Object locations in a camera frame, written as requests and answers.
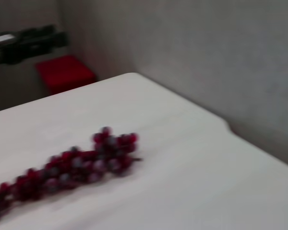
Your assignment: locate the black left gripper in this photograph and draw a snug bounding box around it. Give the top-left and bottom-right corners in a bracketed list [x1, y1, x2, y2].
[0, 23, 68, 67]

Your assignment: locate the dark red grape bunch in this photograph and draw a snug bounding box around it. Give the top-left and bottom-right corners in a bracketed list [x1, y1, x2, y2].
[0, 126, 144, 223]

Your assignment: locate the red square stool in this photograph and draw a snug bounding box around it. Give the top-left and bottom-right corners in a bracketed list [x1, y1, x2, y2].
[35, 55, 96, 95]

